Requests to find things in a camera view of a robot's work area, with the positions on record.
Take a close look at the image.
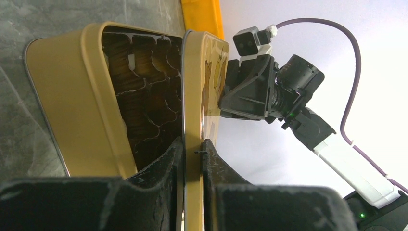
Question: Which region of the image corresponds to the silver tin lid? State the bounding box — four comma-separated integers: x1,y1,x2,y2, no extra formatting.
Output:
181,29,230,231

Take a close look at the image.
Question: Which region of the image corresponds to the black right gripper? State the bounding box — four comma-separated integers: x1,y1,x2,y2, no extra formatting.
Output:
218,54,325,124

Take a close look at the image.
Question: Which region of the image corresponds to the orange parts bin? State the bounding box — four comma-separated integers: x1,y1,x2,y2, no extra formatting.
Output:
180,0,225,40

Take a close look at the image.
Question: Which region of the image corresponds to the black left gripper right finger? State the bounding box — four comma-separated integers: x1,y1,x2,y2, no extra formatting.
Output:
202,139,357,231

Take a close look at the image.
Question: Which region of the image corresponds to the gold chocolate tin box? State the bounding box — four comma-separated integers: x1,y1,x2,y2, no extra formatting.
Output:
24,22,182,178

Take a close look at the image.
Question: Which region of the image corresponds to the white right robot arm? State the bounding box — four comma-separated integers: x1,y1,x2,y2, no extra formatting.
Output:
219,54,408,231

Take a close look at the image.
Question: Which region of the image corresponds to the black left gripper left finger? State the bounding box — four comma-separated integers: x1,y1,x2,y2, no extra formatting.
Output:
0,138,184,231

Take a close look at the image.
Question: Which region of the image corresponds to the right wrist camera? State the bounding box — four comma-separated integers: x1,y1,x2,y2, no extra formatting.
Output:
232,25,278,64

